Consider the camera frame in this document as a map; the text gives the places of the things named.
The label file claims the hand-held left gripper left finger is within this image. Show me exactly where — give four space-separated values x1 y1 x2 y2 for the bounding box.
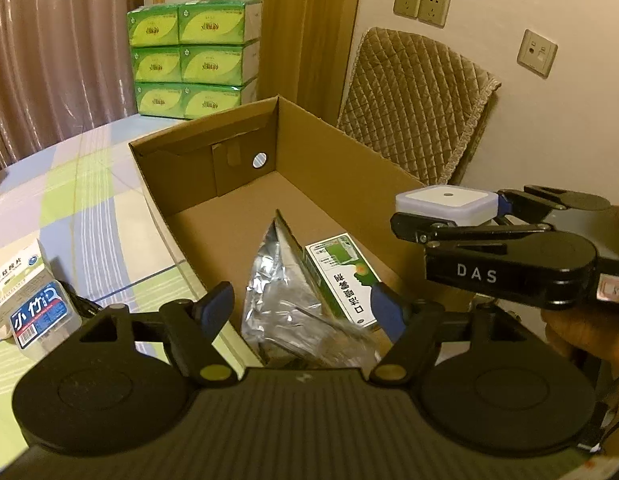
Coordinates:
78 281 239 387

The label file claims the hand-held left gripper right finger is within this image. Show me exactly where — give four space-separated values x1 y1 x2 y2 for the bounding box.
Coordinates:
368 282 530 386

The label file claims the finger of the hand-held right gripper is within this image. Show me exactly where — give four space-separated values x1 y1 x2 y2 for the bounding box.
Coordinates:
497 185 613 223
391 212 555 256

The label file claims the white square night light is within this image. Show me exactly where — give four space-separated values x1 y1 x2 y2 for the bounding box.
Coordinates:
395 185 490 228

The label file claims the green medicine box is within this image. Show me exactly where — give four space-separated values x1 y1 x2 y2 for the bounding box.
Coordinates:
304 234 385 331

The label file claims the silver foil leaf-print bag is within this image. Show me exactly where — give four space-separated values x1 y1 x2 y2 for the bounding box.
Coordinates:
240 210 383 368

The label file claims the cardboard box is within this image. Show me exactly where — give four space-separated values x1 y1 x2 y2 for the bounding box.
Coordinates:
128 95 470 361

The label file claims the white tablet medicine box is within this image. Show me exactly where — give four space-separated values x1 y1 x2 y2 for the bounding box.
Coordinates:
0 239 55 333

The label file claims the person's right hand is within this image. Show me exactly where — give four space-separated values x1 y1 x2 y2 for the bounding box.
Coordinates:
539 292 619 363

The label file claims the quilted beige chair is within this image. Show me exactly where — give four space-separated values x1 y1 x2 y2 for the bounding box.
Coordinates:
337 27 503 188

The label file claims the checkered tablecloth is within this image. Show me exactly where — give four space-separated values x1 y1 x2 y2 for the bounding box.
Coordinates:
0 115 265 461

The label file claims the clear blue-label plastic box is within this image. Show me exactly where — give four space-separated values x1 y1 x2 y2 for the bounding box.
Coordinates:
10 280 83 358

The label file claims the wooden door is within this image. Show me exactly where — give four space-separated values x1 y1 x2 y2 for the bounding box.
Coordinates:
197 0 365 126

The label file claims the stack of green tissue packs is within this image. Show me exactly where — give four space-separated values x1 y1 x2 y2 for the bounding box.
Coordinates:
127 0 264 121

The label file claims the brown curtain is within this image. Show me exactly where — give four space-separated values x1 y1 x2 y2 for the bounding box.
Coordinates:
0 0 145 171

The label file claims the black audio cable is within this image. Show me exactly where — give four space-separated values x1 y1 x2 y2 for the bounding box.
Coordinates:
54 280 103 318

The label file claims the white wall outlet plate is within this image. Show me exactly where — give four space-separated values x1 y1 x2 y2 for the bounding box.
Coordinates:
518 29 559 78

